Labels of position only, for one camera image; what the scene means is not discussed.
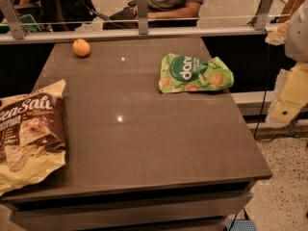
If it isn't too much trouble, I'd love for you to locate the black laptop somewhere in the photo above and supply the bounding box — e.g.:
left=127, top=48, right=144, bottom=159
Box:
left=91, top=7, right=138, bottom=30

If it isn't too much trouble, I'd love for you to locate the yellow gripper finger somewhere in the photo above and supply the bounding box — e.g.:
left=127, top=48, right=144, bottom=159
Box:
left=267, top=63, right=308, bottom=124
left=265, top=21, right=289, bottom=46

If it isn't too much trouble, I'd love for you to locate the black power cable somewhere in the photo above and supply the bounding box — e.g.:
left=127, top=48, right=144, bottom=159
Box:
left=252, top=29, right=308, bottom=142

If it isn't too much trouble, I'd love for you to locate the glass barrier with metal rail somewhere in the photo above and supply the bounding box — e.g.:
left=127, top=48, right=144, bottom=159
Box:
left=0, top=0, right=276, bottom=44

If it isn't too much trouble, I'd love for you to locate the green rice chip bag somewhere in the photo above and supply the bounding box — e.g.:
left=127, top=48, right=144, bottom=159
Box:
left=159, top=53, right=234, bottom=93

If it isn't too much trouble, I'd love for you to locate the brown sea salt chip bag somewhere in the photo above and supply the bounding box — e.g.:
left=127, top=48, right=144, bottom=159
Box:
left=0, top=80, right=65, bottom=195

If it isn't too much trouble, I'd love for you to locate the green basket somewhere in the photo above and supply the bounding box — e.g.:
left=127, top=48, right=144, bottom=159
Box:
left=0, top=13, right=42, bottom=35

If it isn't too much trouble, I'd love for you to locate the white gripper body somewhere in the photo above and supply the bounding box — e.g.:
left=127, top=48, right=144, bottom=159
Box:
left=285, top=4, right=308, bottom=62

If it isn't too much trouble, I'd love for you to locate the seated person in grey shirt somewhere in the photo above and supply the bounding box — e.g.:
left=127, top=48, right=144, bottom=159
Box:
left=147, top=0, right=204, bottom=20

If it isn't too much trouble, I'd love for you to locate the blue perforated crate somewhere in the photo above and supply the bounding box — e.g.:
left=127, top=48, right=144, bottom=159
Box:
left=227, top=219, right=258, bottom=231

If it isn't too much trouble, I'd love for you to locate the black office chair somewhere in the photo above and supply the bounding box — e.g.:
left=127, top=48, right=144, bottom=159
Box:
left=39, top=0, right=96, bottom=32

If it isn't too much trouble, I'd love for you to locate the orange fruit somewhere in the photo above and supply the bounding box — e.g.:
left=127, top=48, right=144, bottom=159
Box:
left=72, top=38, right=90, bottom=57

